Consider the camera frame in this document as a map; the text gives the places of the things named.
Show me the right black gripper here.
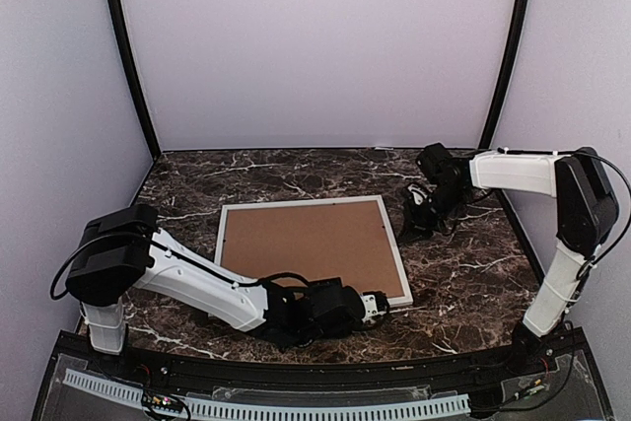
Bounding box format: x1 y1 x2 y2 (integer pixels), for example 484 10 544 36
398 183 470 244

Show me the white picture frame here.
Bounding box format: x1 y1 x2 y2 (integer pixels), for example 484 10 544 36
213 194 414 309

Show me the brown cardboard backing board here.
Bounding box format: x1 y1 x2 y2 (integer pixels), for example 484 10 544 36
220 199 408 300

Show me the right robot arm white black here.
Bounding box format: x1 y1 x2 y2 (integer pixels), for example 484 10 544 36
400 143 630 338

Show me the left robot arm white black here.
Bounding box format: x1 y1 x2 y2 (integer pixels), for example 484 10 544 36
49 204 367 378

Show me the small green circuit board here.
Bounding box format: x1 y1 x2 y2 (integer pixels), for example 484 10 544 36
141 391 184 415

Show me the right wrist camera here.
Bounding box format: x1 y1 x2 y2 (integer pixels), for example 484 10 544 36
404 182 431 206

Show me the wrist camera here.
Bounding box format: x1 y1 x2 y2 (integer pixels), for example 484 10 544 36
404 182 431 206
361 291 390 325

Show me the black front rail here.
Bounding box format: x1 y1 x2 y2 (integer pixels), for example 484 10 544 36
83 341 558 392

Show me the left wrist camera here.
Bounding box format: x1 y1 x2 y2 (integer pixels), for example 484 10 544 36
361 291 390 325

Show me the white slotted cable duct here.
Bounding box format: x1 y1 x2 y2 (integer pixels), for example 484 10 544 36
63 369 470 421

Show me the right black corner post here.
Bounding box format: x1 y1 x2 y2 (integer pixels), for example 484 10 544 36
477 0 528 149

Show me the black corner post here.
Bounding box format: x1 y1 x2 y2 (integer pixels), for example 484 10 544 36
106 0 162 161
477 0 528 149

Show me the left black corner post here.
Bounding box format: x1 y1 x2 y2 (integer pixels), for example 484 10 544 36
106 0 162 161

